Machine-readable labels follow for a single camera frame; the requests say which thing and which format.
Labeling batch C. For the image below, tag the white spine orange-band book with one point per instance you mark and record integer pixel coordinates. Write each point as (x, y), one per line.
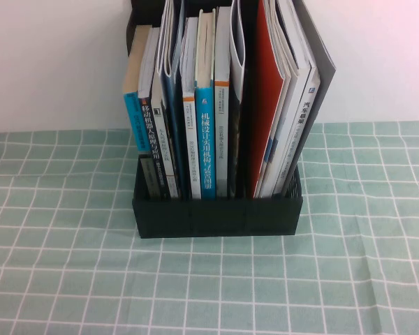
(192, 157)

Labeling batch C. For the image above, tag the blue spine mechanism book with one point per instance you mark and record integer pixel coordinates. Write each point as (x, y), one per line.
(206, 139)

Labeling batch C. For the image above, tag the grey spine orange-band book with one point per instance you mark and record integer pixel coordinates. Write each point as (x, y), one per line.
(222, 139)

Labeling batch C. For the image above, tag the black mesh book holder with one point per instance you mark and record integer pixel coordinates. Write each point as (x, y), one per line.
(216, 220)

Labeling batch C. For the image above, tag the cyan spine book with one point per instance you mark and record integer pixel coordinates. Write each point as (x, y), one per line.
(136, 118)

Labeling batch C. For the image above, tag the white spine car suspension book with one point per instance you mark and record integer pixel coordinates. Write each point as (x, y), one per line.
(302, 118)

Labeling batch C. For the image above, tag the dark cover floppy magazine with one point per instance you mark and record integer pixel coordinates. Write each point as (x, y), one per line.
(234, 139)

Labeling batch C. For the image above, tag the tall blue thin brochure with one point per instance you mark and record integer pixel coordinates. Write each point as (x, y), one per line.
(171, 104)

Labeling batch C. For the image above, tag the red cover brochure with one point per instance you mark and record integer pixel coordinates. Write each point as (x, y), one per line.
(265, 104)

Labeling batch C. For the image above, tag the white thin magazine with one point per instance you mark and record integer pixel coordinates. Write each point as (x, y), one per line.
(287, 115)

